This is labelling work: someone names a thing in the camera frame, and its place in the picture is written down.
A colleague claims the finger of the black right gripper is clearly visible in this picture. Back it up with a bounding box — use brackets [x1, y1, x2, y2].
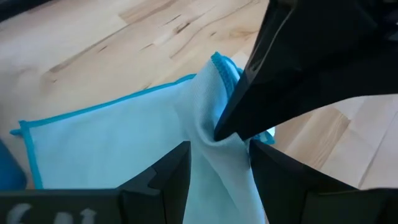
[213, 0, 398, 142]

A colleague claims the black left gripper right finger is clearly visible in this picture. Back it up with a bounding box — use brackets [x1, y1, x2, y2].
[248, 139, 358, 224]

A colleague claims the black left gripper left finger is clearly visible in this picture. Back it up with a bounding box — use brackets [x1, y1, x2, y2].
[119, 139, 193, 224]

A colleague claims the light blue teal-edged towel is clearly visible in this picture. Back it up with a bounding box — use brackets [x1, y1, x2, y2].
[9, 51, 276, 224]

